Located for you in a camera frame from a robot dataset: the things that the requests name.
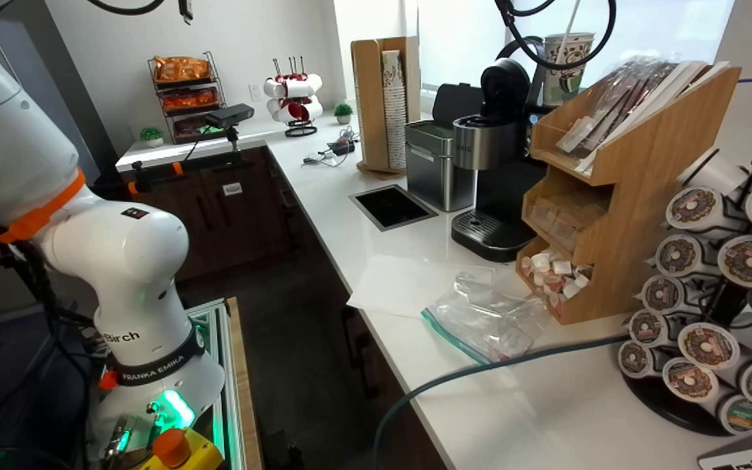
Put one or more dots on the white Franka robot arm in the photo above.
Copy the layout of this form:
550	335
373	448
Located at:
116	261

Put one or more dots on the robot base stand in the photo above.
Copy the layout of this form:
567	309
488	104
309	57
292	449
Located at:
238	393

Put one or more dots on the wooden cup dispenser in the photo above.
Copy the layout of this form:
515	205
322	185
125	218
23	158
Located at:
365	104

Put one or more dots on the steel counter trash opening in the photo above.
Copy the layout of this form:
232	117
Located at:
391	207

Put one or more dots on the stainless steel compost bin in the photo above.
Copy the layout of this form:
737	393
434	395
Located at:
428	169

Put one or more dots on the stack of paper cups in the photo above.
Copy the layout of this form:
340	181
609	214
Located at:
391	108

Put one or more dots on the black pod coffee machine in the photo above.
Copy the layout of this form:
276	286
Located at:
497	172

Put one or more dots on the dark wooden cabinet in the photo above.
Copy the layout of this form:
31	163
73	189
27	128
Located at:
235	226

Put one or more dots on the mug tree with mugs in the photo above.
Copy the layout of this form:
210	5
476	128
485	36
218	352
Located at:
292	92

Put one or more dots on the brown sugar packets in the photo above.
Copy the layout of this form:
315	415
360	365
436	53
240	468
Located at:
561	223

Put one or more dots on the wooden condiment organizer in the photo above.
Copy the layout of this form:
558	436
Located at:
644	172

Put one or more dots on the clear-wrapped cutlery packs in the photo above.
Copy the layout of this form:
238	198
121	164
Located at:
627	95

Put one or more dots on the yellow emergency stop button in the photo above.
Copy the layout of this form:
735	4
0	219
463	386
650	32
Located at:
174	448

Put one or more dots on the black coffee pod carousel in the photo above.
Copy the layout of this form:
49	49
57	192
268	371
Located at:
652	408

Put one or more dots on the white keyboard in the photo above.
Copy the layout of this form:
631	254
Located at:
750	457

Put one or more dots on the black stereo camera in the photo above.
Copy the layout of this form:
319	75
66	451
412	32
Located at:
231	116

